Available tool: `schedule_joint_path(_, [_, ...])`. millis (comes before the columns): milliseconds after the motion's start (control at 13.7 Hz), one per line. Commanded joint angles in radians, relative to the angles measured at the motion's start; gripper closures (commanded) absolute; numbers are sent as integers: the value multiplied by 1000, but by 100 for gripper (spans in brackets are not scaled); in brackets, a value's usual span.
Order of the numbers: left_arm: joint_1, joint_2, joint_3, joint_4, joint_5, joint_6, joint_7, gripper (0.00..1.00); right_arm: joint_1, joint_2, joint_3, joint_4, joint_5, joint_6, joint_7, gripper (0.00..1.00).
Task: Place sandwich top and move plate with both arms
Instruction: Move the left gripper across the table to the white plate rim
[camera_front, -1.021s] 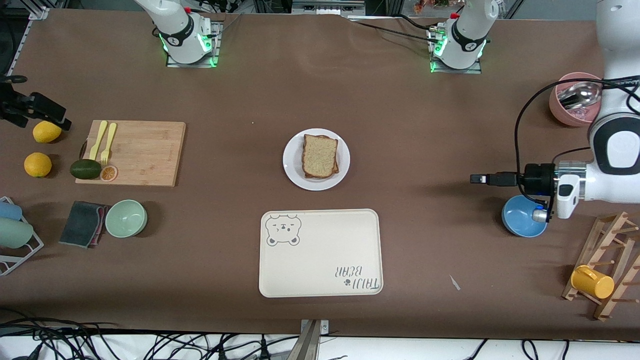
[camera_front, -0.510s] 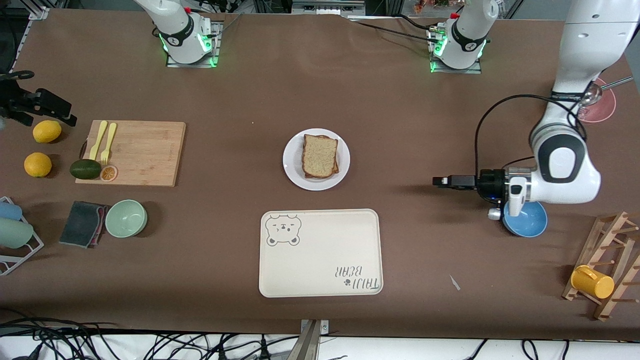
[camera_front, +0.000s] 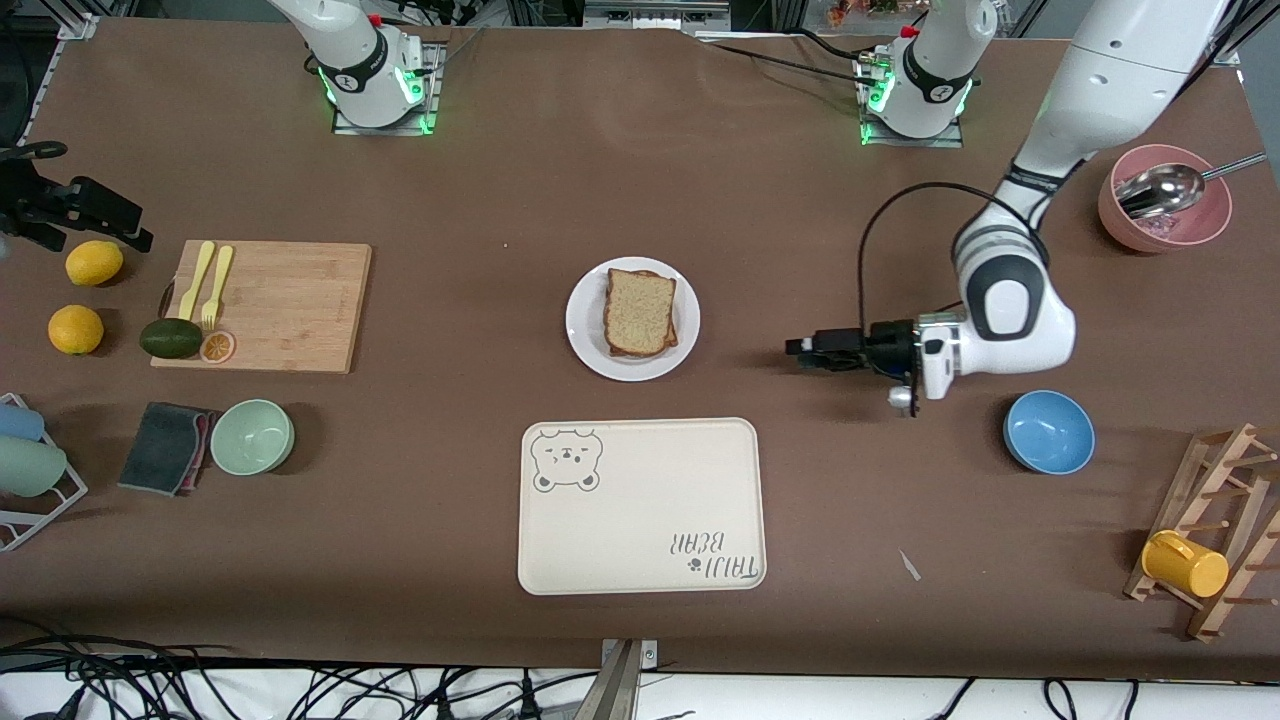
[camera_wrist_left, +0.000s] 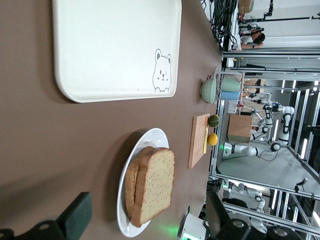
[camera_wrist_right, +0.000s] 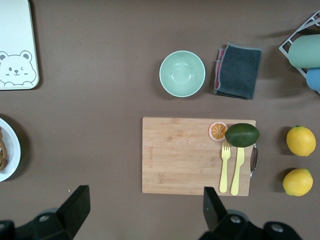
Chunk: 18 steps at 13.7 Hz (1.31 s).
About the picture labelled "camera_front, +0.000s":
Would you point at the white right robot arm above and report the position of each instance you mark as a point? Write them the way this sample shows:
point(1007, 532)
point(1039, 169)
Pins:
point(360, 60)

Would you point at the grey equipment box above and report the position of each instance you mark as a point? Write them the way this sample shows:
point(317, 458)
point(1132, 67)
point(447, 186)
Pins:
point(650, 15)

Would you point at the dark green avocado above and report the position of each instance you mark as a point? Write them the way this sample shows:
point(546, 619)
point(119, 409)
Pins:
point(170, 338)

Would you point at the aluminium frame profile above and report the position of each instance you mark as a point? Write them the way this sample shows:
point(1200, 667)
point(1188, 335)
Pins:
point(1240, 40)

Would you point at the yellow lemon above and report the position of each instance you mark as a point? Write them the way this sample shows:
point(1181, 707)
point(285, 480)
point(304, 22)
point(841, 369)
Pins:
point(75, 330)
point(95, 265)

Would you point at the brown bread slice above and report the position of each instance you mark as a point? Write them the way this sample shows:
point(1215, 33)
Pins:
point(640, 310)
point(675, 333)

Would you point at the white round plate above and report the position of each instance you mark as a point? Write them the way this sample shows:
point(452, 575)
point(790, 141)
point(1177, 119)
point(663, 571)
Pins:
point(590, 340)

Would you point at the white tape scrap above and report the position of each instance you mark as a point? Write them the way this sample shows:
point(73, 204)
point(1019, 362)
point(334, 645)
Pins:
point(909, 566)

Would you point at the sage green plastic cup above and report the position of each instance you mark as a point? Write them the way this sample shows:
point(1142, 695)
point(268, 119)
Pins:
point(30, 467)

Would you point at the pink bowl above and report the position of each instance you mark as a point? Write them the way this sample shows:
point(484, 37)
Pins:
point(1200, 235)

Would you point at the cream bear print tray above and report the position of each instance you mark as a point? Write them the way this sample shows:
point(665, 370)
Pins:
point(640, 520)

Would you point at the blue bowl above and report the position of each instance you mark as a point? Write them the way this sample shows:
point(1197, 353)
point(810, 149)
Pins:
point(1050, 432)

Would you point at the metal scoop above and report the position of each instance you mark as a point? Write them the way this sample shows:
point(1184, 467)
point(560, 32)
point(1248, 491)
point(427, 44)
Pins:
point(1165, 188)

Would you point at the bamboo cutting board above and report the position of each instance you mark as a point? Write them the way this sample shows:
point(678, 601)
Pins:
point(290, 310)

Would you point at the yellow plastic fork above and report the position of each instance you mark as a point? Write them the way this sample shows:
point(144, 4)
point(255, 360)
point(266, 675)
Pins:
point(221, 272)

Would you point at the pink folded cloth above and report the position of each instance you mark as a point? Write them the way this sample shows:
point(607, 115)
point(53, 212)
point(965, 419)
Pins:
point(204, 450)

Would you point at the yellow plastic knife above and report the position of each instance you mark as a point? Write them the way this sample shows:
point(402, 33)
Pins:
point(197, 280)

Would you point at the mint green bowl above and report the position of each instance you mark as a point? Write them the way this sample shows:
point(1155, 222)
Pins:
point(250, 437)

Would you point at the orange slice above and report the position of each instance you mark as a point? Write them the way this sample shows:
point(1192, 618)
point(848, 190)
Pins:
point(217, 347)

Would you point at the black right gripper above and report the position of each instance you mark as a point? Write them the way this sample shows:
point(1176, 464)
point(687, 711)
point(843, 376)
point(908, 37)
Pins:
point(30, 203)

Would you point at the blue plastic cup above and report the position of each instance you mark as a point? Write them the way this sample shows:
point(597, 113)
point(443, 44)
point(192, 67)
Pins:
point(18, 422)

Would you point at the dark grey folded cloth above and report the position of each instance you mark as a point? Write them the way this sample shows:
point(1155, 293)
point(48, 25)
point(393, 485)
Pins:
point(160, 448)

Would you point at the wooden mug rack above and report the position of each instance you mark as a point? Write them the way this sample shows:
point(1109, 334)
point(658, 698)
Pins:
point(1222, 436)

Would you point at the yellow mug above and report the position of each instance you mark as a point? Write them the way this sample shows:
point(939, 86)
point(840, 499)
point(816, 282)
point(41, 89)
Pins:
point(1190, 568)

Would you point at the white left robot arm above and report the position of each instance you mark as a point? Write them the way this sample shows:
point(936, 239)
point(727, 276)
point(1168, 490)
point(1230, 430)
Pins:
point(1100, 80)

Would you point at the aluminium corner bracket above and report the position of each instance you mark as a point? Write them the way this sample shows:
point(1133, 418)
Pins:
point(80, 27)

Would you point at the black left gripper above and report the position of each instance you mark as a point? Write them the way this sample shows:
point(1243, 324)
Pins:
point(884, 343)

